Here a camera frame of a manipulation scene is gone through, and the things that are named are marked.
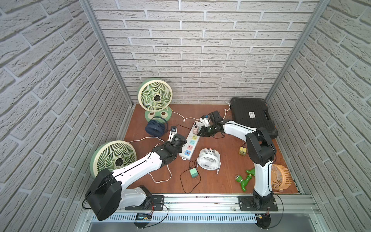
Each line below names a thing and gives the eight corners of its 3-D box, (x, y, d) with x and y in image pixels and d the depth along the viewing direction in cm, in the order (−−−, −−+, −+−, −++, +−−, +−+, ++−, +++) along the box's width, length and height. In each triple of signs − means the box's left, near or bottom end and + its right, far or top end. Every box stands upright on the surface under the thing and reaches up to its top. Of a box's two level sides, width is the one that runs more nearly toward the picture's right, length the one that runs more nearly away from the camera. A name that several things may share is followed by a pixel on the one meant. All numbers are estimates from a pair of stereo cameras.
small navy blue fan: (147, 138, 99) (144, 131, 92) (150, 124, 106) (147, 116, 99) (164, 138, 99) (162, 131, 92) (166, 124, 106) (164, 117, 100)
